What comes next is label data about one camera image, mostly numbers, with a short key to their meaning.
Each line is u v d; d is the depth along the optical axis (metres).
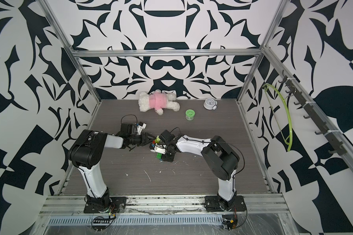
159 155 0.88
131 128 0.84
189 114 1.05
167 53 0.92
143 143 0.88
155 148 0.80
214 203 0.74
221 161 0.49
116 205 0.73
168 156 0.80
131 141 0.85
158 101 1.08
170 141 0.69
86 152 0.52
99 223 0.72
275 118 0.79
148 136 0.90
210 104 1.13
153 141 0.94
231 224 0.70
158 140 0.92
